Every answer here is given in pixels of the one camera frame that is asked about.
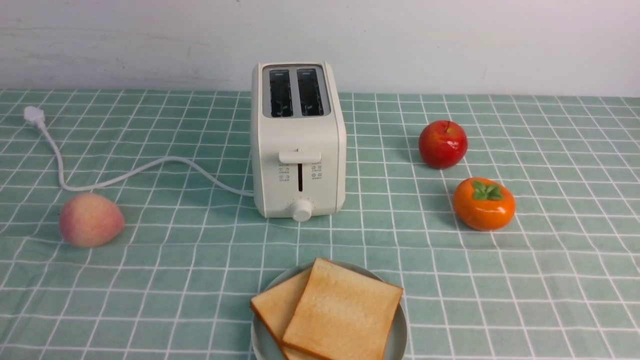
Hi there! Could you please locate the toasted bread slice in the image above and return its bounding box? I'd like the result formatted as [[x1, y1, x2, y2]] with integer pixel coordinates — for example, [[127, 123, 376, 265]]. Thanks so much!
[[250, 266, 316, 360], [282, 258, 403, 360]]

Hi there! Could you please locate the white two-slot toaster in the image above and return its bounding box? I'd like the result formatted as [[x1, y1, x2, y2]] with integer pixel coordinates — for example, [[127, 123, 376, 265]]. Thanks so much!
[[250, 61, 347, 223]]

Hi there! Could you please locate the red apple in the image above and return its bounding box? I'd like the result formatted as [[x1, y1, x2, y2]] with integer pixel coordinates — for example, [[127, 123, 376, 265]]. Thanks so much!
[[418, 120, 469, 170]]

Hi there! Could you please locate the orange persimmon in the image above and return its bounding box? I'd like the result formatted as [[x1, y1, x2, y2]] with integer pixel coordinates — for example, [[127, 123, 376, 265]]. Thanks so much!
[[452, 177, 516, 231]]

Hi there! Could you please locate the light green plate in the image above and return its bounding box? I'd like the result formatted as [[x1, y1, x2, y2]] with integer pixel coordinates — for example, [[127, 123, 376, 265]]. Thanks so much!
[[250, 260, 409, 360]]

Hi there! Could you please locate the pink peach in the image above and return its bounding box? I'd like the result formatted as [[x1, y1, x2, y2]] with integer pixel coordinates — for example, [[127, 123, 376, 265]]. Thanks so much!
[[58, 193, 125, 248]]

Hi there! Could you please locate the green checkered tablecloth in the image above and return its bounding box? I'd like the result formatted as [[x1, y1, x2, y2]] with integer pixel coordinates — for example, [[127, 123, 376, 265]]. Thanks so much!
[[0, 89, 640, 360]]

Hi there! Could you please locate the white power cord with plug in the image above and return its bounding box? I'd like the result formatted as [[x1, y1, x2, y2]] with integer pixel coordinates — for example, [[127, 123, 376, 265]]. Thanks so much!
[[23, 106, 255, 197]]

